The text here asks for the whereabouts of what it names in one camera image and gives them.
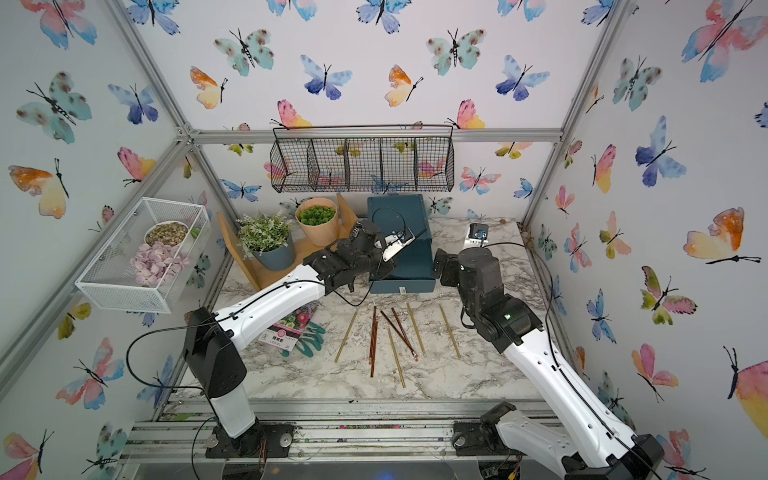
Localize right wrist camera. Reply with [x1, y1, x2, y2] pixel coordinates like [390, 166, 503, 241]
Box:
[464, 223, 489, 248]

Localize wooden shelf stand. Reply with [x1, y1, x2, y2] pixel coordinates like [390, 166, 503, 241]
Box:
[216, 193, 358, 291]

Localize red pencil beside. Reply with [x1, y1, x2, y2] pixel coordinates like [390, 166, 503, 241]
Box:
[370, 315, 379, 365]

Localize black wire wall basket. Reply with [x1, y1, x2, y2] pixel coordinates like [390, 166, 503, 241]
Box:
[265, 124, 455, 195]

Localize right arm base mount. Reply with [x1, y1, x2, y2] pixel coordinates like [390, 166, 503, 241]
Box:
[450, 401, 528, 457]

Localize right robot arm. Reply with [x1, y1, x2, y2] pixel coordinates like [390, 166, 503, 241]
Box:
[433, 247, 663, 479]

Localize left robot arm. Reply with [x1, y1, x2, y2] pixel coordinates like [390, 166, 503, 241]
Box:
[183, 220, 412, 439]

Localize yellow pencil far left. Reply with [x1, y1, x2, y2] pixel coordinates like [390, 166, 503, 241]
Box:
[334, 308, 360, 364]

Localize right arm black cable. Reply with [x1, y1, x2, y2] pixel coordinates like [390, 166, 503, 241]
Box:
[479, 241, 661, 480]

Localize blue pot white-flowered plant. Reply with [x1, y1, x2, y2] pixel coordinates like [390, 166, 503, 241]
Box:
[237, 213, 296, 271]

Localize pink artificial flowers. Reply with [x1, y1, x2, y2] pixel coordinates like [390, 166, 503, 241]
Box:
[129, 243, 190, 288]

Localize red pencil diagonal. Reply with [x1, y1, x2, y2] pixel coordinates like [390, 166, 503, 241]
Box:
[380, 310, 419, 360]
[391, 307, 416, 357]

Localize red pencil long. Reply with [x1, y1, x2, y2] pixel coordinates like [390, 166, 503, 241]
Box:
[369, 305, 378, 378]

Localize white mesh wall basket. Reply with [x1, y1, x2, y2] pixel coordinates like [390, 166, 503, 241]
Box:
[75, 197, 211, 314]

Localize peach pot green plant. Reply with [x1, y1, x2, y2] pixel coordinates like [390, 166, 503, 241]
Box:
[295, 198, 339, 247]

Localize bowl of pebbles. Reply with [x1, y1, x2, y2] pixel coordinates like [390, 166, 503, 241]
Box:
[144, 221, 189, 247]

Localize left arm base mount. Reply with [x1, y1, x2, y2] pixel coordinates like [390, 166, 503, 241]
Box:
[205, 421, 295, 460]

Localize teal drawer cabinet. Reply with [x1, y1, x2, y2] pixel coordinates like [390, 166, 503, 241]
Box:
[367, 192, 433, 271]

